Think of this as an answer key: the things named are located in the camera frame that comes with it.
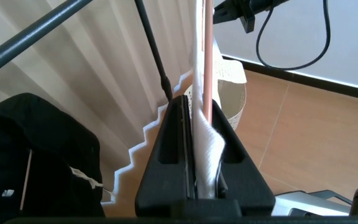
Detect black shorts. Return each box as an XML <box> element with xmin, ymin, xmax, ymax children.
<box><xmin>0</xmin><ymin>92</ymin><xmax>106</xmax><ymax>218</ymax></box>

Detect white laundry basket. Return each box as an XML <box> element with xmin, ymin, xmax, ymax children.
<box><xmin>183</xmin><ymin>39</ymin><xmax>248</xmax><ymax>131</ymax></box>

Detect beige curtain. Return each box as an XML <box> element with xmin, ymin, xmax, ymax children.
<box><xmin>0</xmin><ymin>0</ymin><xmax>198</xmax><ymax>206</ymax></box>

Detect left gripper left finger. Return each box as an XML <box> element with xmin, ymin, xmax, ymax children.
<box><xmin>134</xmin><ymin>95</ymin><xmax>198</xmax><ymax>218</ymax></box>

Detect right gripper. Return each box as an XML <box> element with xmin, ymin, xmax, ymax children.
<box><xmin>213</xmin><ymin>0</ymin><xmax>291</xmax><ymax>34</ymax></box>

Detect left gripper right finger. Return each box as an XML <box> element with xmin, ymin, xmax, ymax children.
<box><xmin>211</xmin><ymin>98</ymin><xmax>276</xmax><ymax>216</ymax></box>

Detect white printed garment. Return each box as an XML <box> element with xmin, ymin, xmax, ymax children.
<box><xmin>191</xmin><ymin>0</ymin><xmax>227</xmax><ymax>200</ymax></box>

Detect black clothes rack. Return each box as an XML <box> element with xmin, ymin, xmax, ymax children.
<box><xmin>0</xmin><ymin>0</ymin><xmax>174</xmax><ymax>103</ymax></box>

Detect pink clothes hanger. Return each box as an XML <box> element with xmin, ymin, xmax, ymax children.
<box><xmin>201</xmin><ymin>0</ymin><xmax>214</xmax><ymax>124</ymax></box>
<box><xmin>0</xmin><ymin>114</ymin><xmax>34</xmax><ymax>212</ymax></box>

